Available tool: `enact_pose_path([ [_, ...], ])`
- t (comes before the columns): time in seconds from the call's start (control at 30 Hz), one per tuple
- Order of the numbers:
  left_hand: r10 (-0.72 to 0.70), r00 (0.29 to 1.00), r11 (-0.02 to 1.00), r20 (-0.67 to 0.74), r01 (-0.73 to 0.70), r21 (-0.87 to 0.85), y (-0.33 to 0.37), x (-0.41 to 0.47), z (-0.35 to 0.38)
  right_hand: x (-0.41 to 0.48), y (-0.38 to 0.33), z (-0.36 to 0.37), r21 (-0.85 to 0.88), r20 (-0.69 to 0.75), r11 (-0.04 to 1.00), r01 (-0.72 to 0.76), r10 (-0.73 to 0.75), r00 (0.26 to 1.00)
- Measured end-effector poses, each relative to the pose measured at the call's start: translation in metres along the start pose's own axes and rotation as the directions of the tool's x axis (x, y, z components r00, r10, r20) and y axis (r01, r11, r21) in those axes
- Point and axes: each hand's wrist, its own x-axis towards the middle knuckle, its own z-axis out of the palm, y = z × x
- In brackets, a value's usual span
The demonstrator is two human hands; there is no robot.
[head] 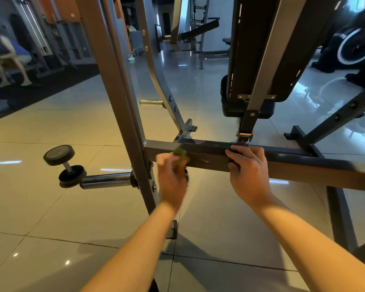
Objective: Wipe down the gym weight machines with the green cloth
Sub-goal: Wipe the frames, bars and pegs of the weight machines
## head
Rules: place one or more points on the person's left hand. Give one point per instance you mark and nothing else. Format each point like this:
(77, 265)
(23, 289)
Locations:
(171, 179)

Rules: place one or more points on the person's right hand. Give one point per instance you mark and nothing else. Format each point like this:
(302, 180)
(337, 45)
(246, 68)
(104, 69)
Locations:
(248, 173)

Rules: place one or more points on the green cleaning cloth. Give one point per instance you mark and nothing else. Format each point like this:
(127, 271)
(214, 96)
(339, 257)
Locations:
(180, 153)

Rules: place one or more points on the grey steel gym machine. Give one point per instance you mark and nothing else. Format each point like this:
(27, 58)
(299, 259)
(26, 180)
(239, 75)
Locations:
(109, 88)

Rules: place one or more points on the person's left forearm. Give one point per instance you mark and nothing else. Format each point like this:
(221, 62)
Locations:
(140, 252)

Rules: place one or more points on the person's right forearm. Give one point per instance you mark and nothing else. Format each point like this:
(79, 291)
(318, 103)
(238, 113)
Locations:
(316, 246)

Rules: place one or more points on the chrome weight storage peg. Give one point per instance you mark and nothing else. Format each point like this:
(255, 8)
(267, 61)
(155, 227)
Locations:
(106, 179)
(152, 102)

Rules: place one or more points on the black dumbbell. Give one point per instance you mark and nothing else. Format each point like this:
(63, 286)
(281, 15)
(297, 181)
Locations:
(64, 164)

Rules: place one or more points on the black padded bench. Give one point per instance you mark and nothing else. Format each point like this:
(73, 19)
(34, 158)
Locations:
(274, 45)

